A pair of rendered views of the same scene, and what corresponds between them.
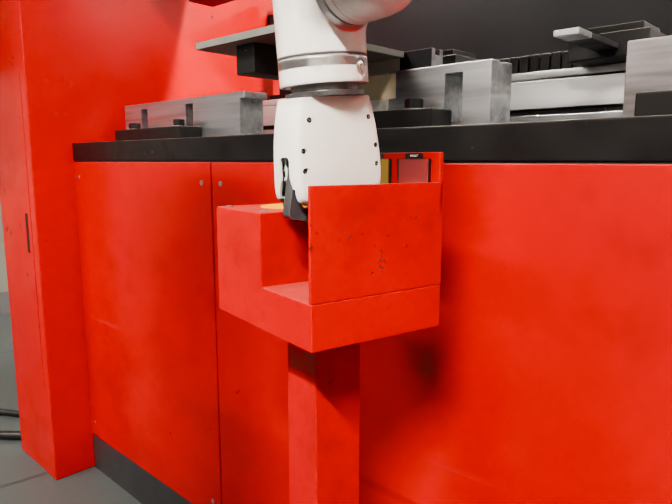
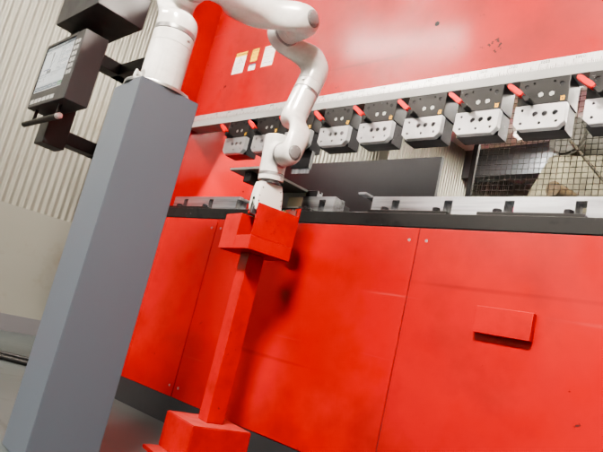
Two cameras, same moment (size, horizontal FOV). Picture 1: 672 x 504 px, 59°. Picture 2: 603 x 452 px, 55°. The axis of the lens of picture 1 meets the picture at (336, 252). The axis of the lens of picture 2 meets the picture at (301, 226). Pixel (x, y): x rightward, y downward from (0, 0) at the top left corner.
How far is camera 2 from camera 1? 134 cm
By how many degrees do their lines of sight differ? 20
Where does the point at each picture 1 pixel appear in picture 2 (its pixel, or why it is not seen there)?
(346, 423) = (250, 291)
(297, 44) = (265, 167)
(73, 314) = not seen: hidden behind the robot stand
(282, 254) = (245, 228)
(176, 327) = (177, 296)
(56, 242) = not seen: hidden behind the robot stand
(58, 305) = not seen: hidden behind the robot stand
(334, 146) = (268, 196)
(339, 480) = (243, 309)
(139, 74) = (186, 184)
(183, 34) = (213, 171)
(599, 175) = (348, 228)
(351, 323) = (260, 245)
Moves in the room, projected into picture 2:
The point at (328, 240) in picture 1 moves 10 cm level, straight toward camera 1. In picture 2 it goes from (260, 219) to (258, 212)
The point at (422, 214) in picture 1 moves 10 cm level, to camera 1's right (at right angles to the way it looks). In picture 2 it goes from (290, 224) to (320, 230)
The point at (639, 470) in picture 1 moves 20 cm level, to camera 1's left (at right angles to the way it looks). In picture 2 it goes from (342, 322) to (280, 308)
